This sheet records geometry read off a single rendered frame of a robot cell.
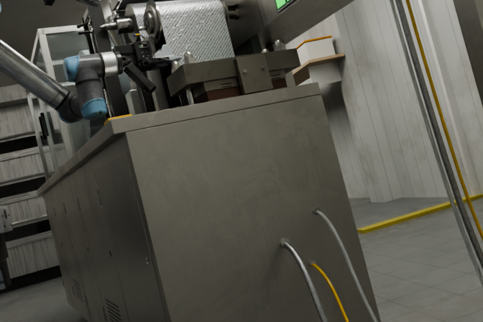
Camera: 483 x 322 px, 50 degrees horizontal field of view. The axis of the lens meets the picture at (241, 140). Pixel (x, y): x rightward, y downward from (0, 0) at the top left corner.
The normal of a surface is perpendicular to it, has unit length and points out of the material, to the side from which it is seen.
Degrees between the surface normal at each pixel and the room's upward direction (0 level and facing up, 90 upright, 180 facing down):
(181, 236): 90
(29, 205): 90
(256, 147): 90
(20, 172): 90
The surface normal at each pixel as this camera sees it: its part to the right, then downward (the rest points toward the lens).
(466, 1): -0.87, 0.20
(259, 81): 0.43, -0.15
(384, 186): 0.22, -0.11
